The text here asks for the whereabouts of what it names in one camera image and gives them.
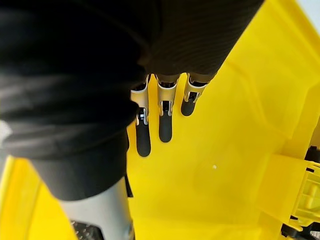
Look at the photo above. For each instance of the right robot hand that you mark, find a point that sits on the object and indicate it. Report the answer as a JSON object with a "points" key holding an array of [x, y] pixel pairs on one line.
{"points": [[75, 75]]}

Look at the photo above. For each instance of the large yellow trash can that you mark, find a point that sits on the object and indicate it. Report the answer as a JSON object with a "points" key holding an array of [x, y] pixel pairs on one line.
{"points": [[212, 162]]}

